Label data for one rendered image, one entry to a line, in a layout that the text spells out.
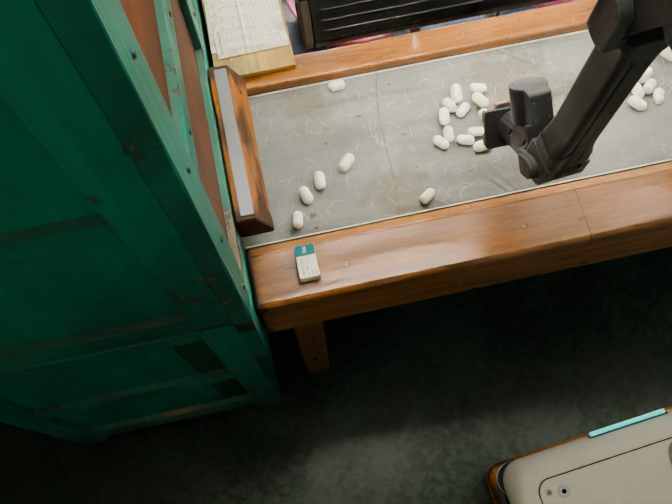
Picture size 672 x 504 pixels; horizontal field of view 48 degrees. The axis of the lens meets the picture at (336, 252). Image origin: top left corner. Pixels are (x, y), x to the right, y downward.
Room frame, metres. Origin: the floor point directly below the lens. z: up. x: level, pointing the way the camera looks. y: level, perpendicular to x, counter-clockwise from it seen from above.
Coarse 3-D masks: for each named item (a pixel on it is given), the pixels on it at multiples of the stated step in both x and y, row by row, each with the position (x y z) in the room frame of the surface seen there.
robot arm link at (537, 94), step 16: (528, 80) 0.60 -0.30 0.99; (544, 80) 0.59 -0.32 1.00; (512, 96) 0.57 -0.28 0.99; (528, 96) 0.56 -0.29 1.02; (544, 96) 0.56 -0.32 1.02; (512, 112) 0.56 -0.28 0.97; (528, 112) 0.54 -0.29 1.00; (544, 112) 0.54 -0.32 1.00; (528, 128) 0.52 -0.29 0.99; (528, 144) 0.51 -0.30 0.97; (528, 160) 0.47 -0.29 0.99; (528, 176) 0.45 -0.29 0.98
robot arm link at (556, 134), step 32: (608, 0) 0.46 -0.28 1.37; (608, 32) 0.44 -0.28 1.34; (608, 64) 0.45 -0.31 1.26; (640, 64) 0.44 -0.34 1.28; (576, 96) 0.47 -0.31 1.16; (608, 96) 0.44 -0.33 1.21; (544, 128) 0.49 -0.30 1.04; (576, 128) 0.45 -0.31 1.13; (544, 160) 0.46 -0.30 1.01; (576, 160) 0.45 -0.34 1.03
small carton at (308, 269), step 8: (296, 248) 0.43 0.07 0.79; (304, 248) 0.43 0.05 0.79; (312, 248) 0.43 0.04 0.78; (296, 256) 0.42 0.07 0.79; (304, 256) 0.42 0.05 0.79; (312, 256) 0.41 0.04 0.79; (304, 264) 0.40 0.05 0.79; (312, 264) 0.40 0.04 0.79; (304, 272) 0.39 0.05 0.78; (312, 272) 0.39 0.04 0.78; (304, 280) 0.38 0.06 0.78
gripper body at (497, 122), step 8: (488, 112) 0.60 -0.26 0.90; (496, 112) 0.60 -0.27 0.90; (504, 112) 0.60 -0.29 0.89; (488, 120) 0.60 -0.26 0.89; (496, 120) 0.60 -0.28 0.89; (504, 120) 0.59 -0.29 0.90; (488, 128) 0.59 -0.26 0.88; (496, 128) 0.59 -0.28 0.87; (504, 128) 0.57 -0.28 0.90; (512, 128) 0.56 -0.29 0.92; (488, 136) 0.58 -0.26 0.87; (496, 136) 0.58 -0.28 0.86; (504, 136) 0.56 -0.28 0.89; (488, 144) 0.57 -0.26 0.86; (496, 144) 0.57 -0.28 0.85; (504, 144) 0.57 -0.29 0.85
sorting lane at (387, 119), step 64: (448, 64) 0.80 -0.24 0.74; (512, 64) 0.79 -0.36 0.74; (576, 64) 0.78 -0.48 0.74; (256, 128) 0.69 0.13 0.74; (320, 128) 0.68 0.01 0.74; (384, 128) 0.67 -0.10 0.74; (640, 128) 0.64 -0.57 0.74; (320, 192) 0.55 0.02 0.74; (384, 192) 0.54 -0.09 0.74; (448, 192) 0.54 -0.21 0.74; (512, 192) 0.53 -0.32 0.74
